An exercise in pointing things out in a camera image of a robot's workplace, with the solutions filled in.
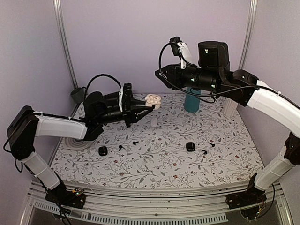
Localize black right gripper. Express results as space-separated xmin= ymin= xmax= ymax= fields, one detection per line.
xmin=155 ymin=63 xmax=220 ymax=93

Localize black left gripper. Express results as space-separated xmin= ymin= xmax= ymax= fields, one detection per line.
xmin=96 ymin=98 xmax=153 ymax=128

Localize white earbud charging case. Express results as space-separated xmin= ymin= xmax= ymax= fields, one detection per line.
xmin=145 ymin=94 xmax=161 ymax=110

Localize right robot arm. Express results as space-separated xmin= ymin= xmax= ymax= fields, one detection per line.
xmin=155 ymin=37 xmax=300 ymax=204

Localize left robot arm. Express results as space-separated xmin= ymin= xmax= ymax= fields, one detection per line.
xmin=6 ymin=83 xmax=153 ymax=203

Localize white oval earbud case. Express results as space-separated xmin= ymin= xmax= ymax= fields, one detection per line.
xmin=150 ymin=118 xmax=158 ymax=128

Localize black earbud case left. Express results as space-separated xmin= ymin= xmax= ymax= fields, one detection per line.
xmin=98 ymin=146 xmax=108 ymax=157

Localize black earbud case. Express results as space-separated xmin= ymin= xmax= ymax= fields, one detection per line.
xmin=98 ymin=146 xmax=108 ymax=157
xmin=186 ymin=142 xmax=195 ymax=152

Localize black earbud case right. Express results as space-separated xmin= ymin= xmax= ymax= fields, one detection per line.
xmin=186 ymin=142 xmax=195 ymax=152

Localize teal plastic cup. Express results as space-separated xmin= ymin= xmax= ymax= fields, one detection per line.
xmin=184 ymin=87 xmax=201 ymax=113

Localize floral patterned table mat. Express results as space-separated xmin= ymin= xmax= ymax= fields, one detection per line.
xmin=51 ymin=94 xmax=263 ymax=189

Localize dark green ceramic mug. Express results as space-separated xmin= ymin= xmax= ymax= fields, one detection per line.
xmin=70 ymin=87 xmax=86 ymax=104

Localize white ribbed vase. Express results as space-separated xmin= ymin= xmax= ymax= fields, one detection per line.
xmin=224 ymin=98 xmax=238 ymax=117

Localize white ribbed plate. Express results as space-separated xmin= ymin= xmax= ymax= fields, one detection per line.
xmin=64 ymin=138 xmax=93 ymax=151

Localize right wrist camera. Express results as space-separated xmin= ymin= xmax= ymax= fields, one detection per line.
xmin=169 ymin=37 xmax=192 ymax=69

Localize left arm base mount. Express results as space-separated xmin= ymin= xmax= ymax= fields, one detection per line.
xmin=45 ymin=187 xmax=87 ymax=209

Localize aluminium front rail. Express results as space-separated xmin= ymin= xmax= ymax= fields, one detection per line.
xmin=20 ymin=182 xmax=294 ymax=225

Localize aluminium frame post left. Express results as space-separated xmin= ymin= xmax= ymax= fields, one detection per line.
xmin=52 ymin=0 xmax=79 ymax=89

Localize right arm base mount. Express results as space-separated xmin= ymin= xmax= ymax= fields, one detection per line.
xmin=225 ymin=190 xmax=267 ymax=209

